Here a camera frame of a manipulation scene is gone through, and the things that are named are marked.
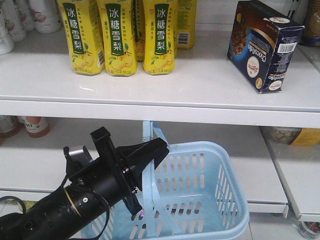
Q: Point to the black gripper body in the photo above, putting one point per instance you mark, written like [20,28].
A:
[103,175]

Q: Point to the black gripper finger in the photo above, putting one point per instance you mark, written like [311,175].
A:
[133,159]
[132,204]

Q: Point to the light blue plastic basket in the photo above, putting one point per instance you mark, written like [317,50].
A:
[193,194]

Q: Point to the dark blue cookie box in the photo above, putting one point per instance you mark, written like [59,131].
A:
[262,44]

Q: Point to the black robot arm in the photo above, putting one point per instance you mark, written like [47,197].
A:
[59,215]

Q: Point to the orange label bottle lower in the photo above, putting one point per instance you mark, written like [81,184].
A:
[36,126]

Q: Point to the brown bottle lower left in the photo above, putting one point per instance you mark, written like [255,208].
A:
[9,126]

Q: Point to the white store shelf unit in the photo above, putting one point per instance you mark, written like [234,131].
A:
[204,98]

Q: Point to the yellow pear drink bottle middle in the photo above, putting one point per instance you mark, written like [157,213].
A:
[118,37]

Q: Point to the yellow pear drink bottle right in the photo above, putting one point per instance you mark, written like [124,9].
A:
[160,25]

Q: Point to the clear cookie tub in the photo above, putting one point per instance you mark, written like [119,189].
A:
[284,135]

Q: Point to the yellow pear drink bottle rear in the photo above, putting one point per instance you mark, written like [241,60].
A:
[186,23]

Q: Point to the white drink bottle far left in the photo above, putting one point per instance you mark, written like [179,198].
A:
[6,43]

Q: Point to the yellow snack box lower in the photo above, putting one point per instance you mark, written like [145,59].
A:
[307,137]

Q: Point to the white peach drink bottle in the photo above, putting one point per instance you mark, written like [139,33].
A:
[45,16]

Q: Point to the clear jar bottom right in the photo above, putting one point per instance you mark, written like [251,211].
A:
[309,230]

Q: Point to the brown biscuit pack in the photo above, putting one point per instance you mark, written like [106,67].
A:
[311,32]

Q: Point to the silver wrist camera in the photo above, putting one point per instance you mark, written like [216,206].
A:
[80,155]

